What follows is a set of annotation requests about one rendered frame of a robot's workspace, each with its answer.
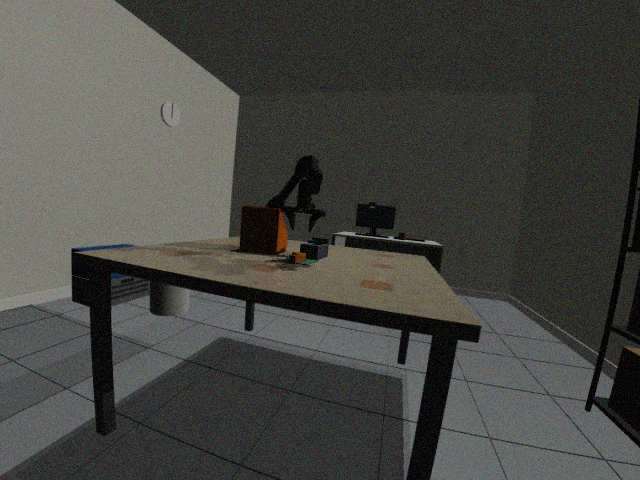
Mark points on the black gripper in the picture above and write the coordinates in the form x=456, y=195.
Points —
x=303, y=202

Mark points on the orange l-shaped part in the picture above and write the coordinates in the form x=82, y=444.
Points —
x=297, y=257

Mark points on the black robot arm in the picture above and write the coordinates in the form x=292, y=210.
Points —
x=307, y=166

